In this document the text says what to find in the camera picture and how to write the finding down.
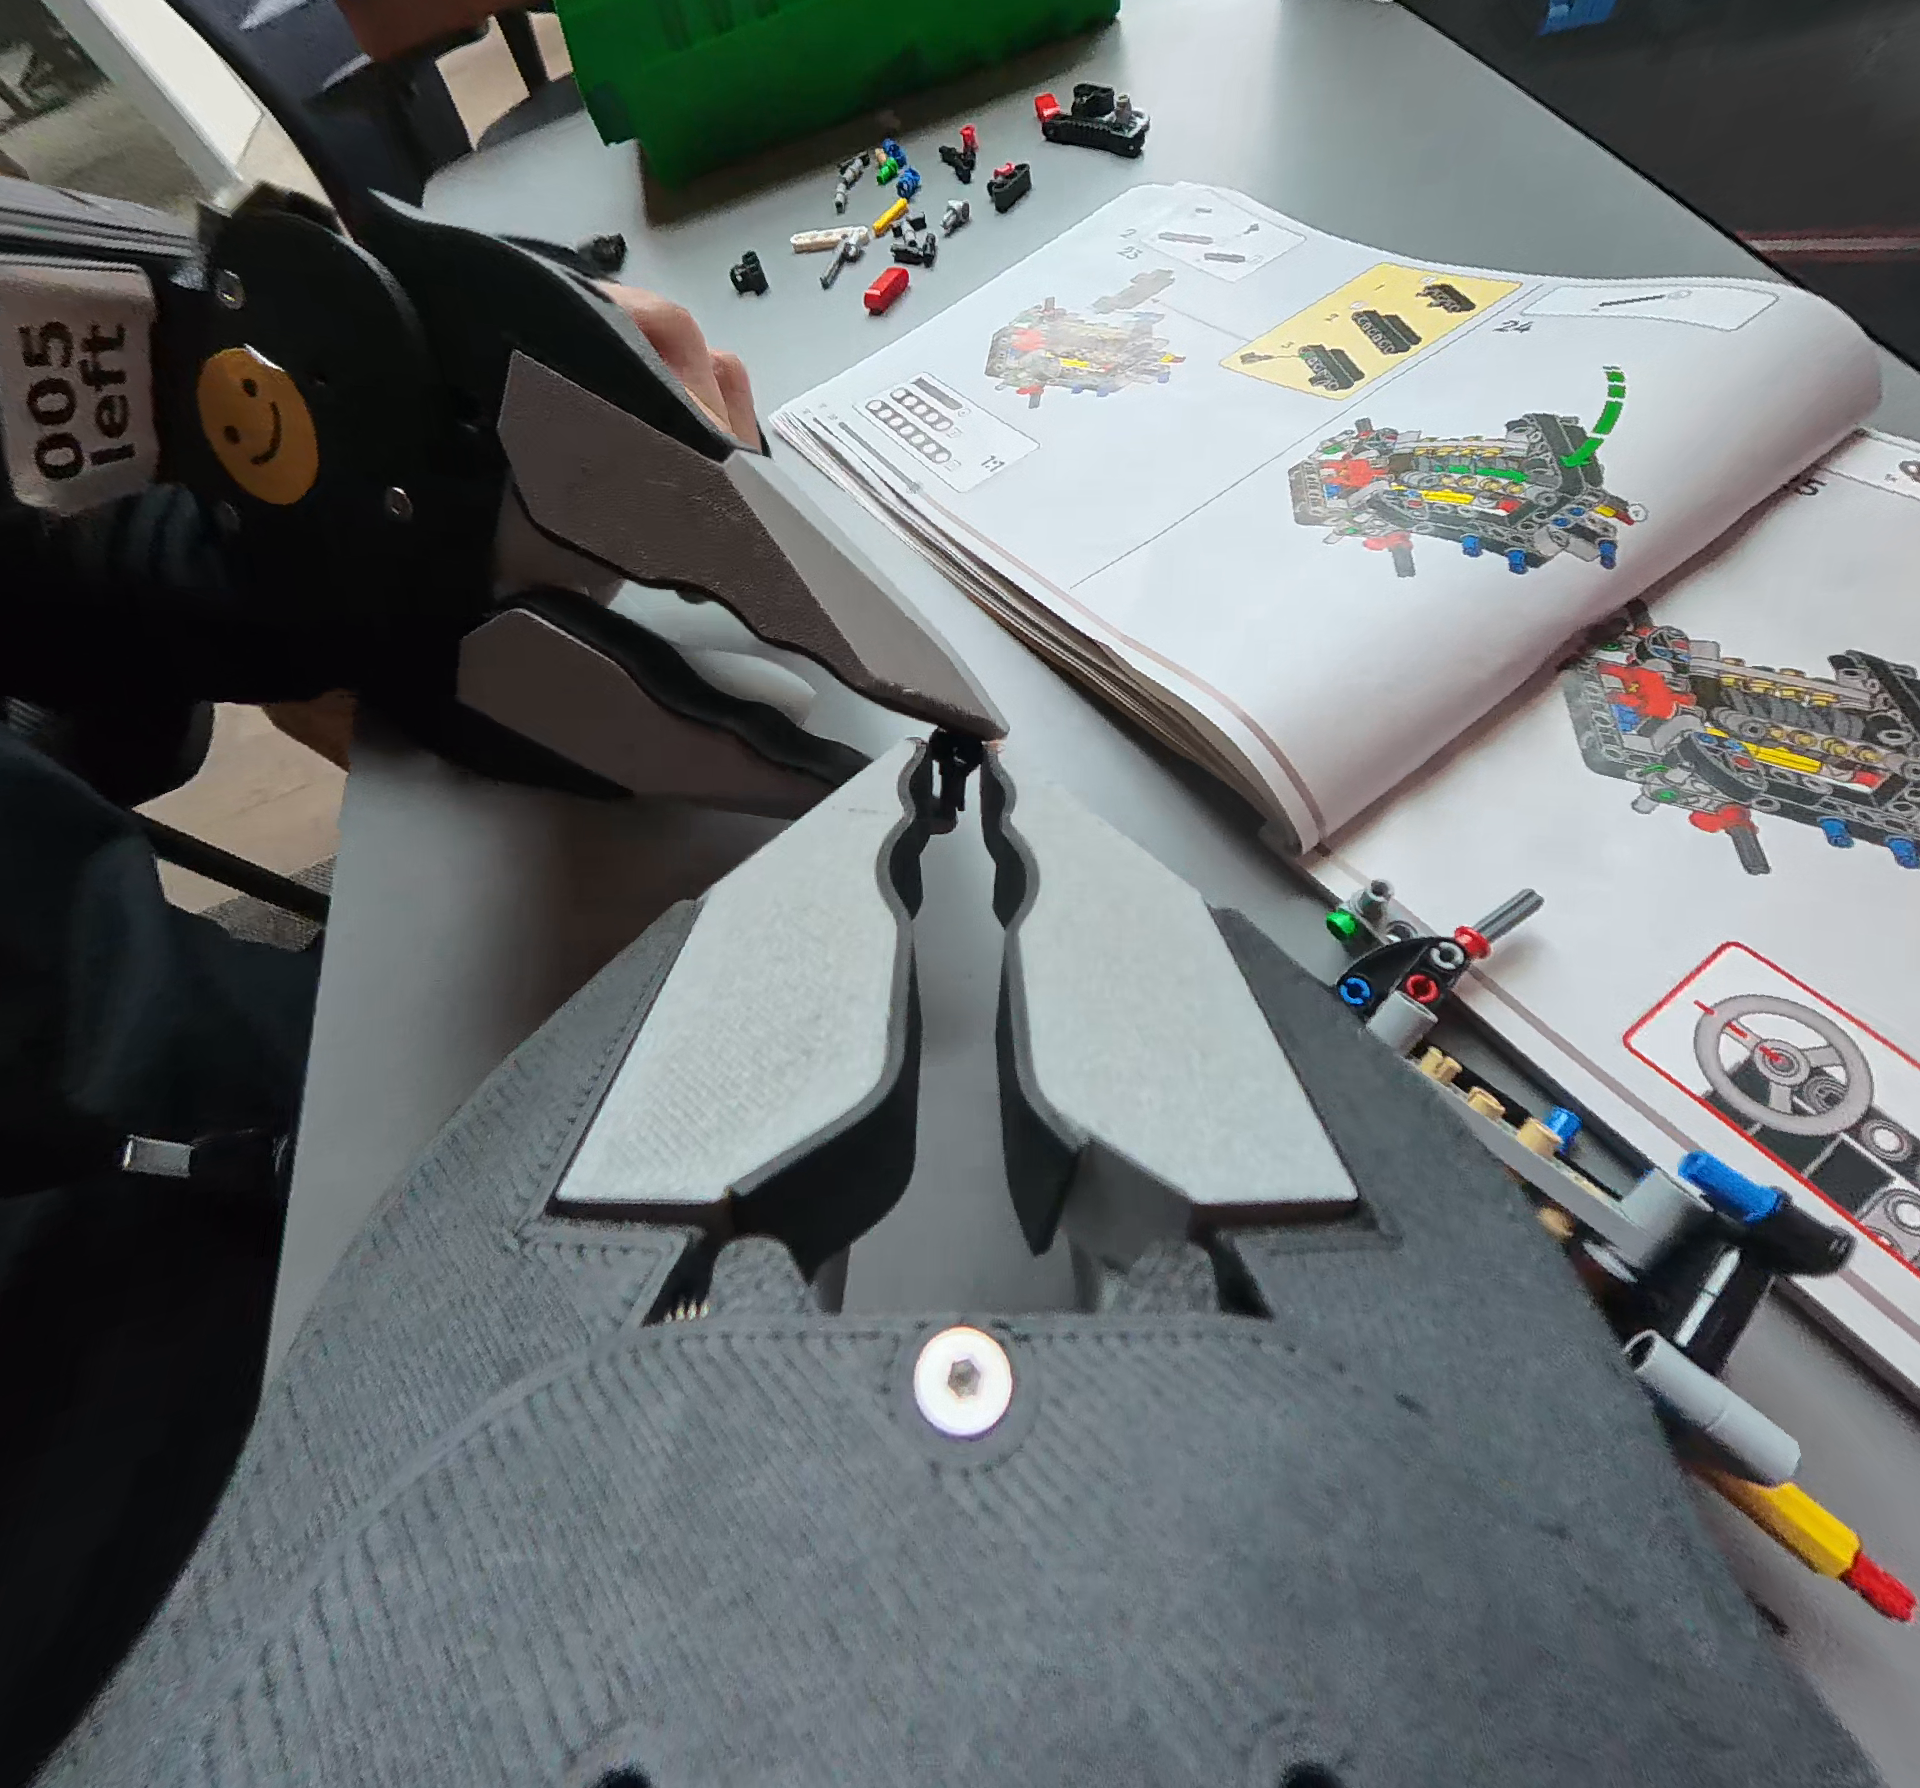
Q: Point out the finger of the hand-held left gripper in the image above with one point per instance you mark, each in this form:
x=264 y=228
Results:
x=674 y=527
x=601 y=692

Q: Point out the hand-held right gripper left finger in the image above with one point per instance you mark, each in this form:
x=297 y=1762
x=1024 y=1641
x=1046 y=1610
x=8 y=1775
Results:
x=751 y=1068

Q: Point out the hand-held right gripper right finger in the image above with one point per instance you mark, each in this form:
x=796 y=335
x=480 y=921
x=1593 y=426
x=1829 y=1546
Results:
x=1171 y=1068

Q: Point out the small black lego pin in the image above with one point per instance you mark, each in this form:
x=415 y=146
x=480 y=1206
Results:
x=949 y=775

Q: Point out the scatter of small lego pieces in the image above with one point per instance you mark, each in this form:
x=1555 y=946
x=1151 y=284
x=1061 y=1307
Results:
x=889 y=289

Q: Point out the partly built lego model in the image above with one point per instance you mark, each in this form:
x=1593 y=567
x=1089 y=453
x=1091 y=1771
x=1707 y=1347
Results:
x=1652 y=1204

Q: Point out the open lego instruction booklet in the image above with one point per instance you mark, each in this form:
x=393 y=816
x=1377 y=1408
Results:
x=1351 y=587

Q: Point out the black and red lego subassembly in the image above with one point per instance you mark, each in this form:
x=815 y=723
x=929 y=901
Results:
x=1104 y=125

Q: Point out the black lego set box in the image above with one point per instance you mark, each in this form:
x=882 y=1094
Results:
x=1652 y=93

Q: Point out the person's left hand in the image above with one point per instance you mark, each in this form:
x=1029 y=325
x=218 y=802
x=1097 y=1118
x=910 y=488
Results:
x=692 y=354

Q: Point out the green plastic bin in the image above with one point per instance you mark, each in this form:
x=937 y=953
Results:
x=825 y=3

